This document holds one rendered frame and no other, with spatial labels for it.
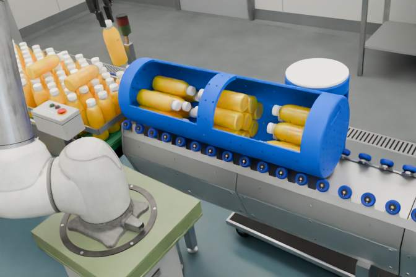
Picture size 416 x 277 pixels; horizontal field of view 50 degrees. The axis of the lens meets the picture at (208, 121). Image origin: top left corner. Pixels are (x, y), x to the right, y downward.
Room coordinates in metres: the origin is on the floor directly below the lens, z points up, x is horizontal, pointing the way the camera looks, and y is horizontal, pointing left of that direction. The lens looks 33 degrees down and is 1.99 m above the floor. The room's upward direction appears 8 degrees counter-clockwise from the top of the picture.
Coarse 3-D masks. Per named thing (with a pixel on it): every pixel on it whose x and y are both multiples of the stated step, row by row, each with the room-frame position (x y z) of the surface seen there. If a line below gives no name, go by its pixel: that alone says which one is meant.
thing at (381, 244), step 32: (160, 160) 1.51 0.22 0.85; (192, 160) 1.42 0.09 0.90; (256, 160) 1.32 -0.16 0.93; (192, 192) 1.50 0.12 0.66; (224, 192) 1.33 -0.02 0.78; (256, 192) 1.22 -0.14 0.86; (288, 192) 1.16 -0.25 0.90; (352, 192) 1.08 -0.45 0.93; (384, 192) 1.06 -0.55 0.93; (288, 224) 1.19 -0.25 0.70; (320, 224) 1.07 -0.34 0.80; (352, 224) 1.00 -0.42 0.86; (384, 224) 0.95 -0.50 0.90; (352, 256) 1.05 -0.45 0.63; (384, 256) 0.95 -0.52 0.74
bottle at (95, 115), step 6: (90, 108) 1.66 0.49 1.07; (96, 108) 1.66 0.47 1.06; (90, 114) 1.65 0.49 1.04; (96, 114) 1.65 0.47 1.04; (102, 114) 1.67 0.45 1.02; (90, 120) 1.65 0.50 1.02; (96, 120) 1.65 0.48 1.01; (102, 120) 1.66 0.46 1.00; (90, 126) 1.66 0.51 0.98; (96, 126) 1.65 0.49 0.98; (108, 132) 1.69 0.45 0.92; (102, 138) 1.65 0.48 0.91
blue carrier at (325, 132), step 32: (160, 64) 1.78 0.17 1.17; (128, 96) 1.58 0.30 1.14; (256, 96) 1.51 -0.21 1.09; (288, 96) 1.42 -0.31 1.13; (320, 96) 1.22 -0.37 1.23; (160, 128) 1.50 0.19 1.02; (192, 128) 1.37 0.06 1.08; (320, 128) 1.10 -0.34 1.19; (288, 160) 1.13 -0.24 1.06; (320, 160) 1.07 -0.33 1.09
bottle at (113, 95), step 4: (112, 92) 1.78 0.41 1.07; (116, 92) 1.78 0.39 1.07; (112, 96) 1.77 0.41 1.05; (116, 96) 1.76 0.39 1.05; (112, 100) 1.76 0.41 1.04; (116, 100) 1.76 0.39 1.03; (116, 104) 1.76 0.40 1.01; (116, 108) 1.76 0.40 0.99; (116, 112) 1.76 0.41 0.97; (120, 112) 1.76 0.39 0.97; (120, 120) 1.76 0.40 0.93; (124, 120) 1.76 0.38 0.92; (120, 124) 1.76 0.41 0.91
